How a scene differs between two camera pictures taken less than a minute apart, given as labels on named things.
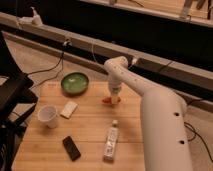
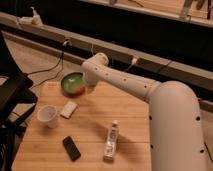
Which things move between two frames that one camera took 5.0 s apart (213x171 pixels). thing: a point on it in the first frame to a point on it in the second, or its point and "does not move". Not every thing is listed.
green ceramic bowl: [74, 83] does not move
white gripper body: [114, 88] to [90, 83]
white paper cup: [48, 114] does not move
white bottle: [111, 143] does not move
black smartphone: [71, 148] does not move
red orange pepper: [114, 100] to [80, 90]
